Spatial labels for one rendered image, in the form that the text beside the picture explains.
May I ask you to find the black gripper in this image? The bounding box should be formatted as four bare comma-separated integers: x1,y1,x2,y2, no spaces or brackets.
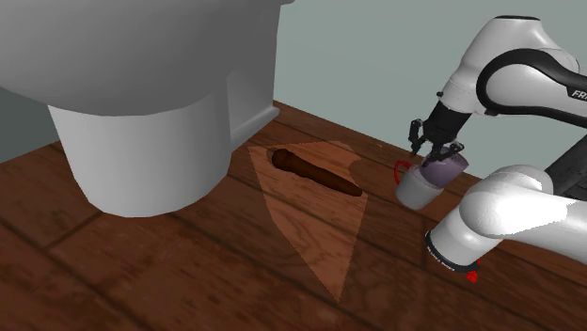
408,101,472,164

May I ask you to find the purple cup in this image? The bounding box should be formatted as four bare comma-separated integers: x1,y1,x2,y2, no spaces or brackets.
419,150,470,190

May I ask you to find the dark brown elongated object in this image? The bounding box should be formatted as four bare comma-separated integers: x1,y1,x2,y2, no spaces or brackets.
270,148,364,198

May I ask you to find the dark robot stand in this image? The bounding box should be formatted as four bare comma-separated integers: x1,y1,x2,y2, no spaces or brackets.
544,140,587,201

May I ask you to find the white toilet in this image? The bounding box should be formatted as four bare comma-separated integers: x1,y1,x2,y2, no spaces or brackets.
0,0,295,219

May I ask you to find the white mug with red handle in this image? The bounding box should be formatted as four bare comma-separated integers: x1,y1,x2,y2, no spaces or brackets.
393,159,447,212

